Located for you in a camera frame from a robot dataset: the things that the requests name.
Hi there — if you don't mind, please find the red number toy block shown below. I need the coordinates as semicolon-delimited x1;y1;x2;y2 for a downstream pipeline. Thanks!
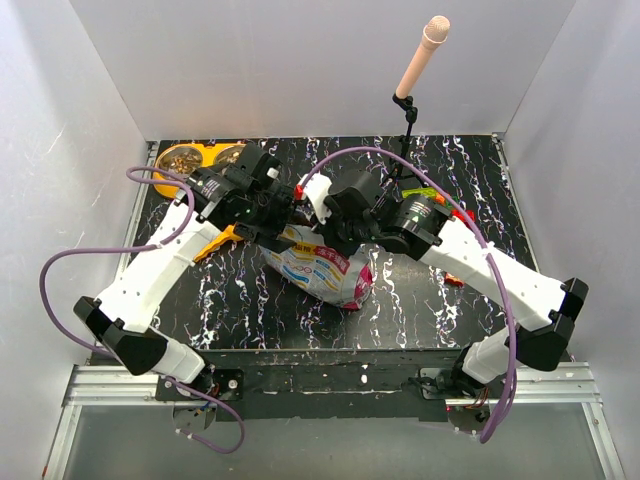
444;273;465;287

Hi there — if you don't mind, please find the yellow double pet bowl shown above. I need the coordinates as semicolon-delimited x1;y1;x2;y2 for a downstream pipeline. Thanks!
154;142;245;180

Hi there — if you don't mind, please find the cat food bag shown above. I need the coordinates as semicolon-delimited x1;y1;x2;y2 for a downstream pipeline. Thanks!
260;225;373;311

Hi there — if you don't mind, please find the pink microphone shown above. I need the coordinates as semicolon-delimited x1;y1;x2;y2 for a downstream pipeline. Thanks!
395;15;451;99

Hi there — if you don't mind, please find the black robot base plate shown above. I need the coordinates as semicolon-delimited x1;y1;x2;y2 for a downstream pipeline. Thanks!
154;347;571;424

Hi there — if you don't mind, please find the black microphone stand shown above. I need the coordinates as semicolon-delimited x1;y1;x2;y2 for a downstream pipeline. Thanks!
382;94;418;190

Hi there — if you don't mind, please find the yellow plastic scoop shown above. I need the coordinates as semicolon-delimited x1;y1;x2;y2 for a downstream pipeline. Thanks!
193;225;243;263

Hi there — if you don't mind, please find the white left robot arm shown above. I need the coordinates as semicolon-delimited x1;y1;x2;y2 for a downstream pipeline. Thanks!
74;159;293;400

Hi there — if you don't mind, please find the lime green toy plate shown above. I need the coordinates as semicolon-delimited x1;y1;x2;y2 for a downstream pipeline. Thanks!
401;187;438;198

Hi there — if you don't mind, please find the red toy brick vehicle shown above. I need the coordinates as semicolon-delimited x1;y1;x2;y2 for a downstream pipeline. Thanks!
452;209;476;224

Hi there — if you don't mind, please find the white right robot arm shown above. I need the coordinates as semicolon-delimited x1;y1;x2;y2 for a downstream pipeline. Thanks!
300;170;588;398

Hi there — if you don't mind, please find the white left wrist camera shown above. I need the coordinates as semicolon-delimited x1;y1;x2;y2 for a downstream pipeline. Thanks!
235;143;282;190

